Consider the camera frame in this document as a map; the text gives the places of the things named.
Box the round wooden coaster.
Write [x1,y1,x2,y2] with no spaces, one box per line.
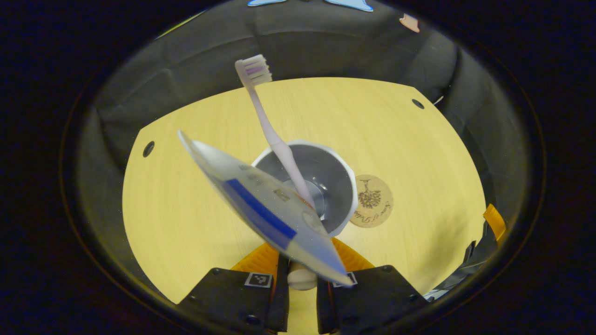
[349,174,394,228]

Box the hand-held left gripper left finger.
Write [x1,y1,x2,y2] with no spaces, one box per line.
[179,242,290,335]

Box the white cup with wooden handle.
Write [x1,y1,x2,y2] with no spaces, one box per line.
[251,139,359,291]

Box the black backdrop cloth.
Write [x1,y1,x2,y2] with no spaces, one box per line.
[77,0,527,298]

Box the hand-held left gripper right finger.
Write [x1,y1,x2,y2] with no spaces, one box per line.
[317,237,429,335]

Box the pale purple toothbrush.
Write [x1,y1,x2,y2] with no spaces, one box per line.
[234,54,317,210]

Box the white toothpaste tube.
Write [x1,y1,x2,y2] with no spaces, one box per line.
[177,129,354,287]

